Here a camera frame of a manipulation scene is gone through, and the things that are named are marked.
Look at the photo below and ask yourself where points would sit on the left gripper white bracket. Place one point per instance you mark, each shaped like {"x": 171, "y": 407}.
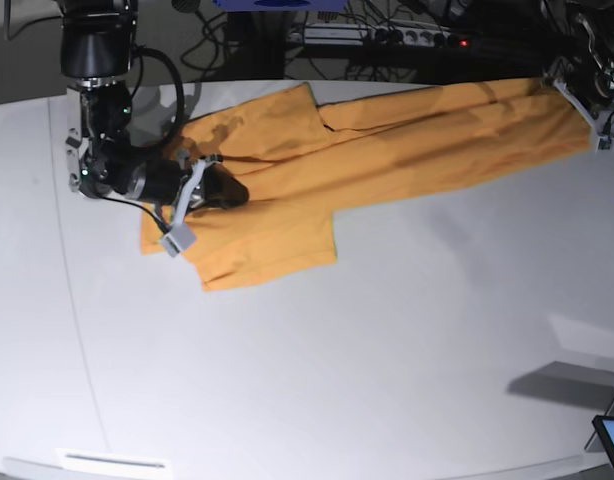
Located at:
{"x": 591, "y": 94}

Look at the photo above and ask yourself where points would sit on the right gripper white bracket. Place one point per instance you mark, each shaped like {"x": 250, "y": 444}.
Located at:
{"x": 203, "y": 186}

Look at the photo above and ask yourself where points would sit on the yellow T-shirt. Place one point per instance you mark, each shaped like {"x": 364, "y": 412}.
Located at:
{"x": 301, "y": 161}

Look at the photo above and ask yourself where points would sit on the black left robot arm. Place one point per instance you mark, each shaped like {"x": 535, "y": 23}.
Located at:
{"x": 582, "y": 31}

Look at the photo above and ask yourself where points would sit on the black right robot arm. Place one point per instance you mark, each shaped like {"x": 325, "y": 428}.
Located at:
{"x": 98, "y": 48}

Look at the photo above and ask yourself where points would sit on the white power strip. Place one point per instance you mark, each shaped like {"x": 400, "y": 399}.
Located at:
{"x": 366, "y": 35}

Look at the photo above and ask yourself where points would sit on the white flat strip on table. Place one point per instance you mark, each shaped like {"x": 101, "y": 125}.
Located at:
{"x": 82, "y": 459}

